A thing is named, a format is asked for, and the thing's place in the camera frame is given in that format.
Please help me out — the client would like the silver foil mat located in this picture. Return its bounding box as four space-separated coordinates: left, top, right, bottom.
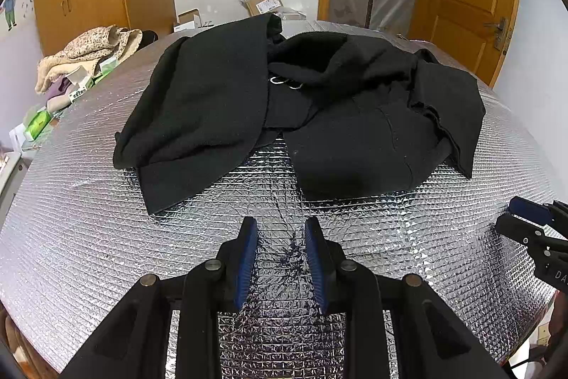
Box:
0 19 561 379

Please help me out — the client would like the brown cardboard box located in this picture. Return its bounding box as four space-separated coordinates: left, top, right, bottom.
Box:
242 0 283 17

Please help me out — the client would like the beige floral cloth pile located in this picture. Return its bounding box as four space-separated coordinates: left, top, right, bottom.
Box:
35 25 143 94

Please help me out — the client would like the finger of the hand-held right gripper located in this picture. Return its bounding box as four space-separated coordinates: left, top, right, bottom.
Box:
509 196 568 229
496 214 547 247

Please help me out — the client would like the green tissue pack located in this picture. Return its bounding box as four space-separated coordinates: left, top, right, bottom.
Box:
98 56 121 77
23 106 56 141

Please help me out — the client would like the metal door handle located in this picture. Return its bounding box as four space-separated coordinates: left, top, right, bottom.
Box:
484 17 510 51

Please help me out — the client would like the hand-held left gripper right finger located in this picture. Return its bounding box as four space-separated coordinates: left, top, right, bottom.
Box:
304 216 511 379

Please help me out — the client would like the white open box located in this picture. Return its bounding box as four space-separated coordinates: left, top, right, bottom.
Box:
172 9 204 34

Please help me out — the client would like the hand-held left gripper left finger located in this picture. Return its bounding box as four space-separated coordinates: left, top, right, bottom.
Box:
58 216 259 379

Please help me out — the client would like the purple cloth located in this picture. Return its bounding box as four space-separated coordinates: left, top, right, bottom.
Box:
44 78 74 113

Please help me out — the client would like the black fleece garment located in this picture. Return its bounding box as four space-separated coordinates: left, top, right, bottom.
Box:
112 12 487 215

